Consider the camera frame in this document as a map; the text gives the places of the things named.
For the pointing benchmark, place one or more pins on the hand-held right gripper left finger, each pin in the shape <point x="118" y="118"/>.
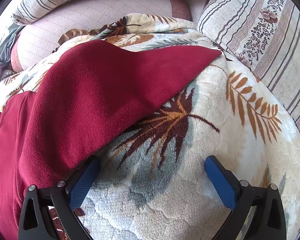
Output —
<point x="82" y="182"/>

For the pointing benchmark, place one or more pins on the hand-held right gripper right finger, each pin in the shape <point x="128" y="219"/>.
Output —
<point x="221" y="182"/>

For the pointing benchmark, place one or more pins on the dark red sweater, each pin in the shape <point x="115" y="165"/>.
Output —
<point x="90" y="92"/>

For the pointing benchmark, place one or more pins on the leaf print fleece blanket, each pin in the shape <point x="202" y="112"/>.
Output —
<point x="165" y="192"/>

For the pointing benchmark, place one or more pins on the striped floral pillow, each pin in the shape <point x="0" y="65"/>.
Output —
<point x="265" y="42"/>

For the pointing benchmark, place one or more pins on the grey cloth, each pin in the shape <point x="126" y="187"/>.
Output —
<point x="6" y="45"/>

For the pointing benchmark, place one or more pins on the pink quilted mattress pad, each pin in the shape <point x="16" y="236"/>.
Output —
<point x="90" y="12"/>

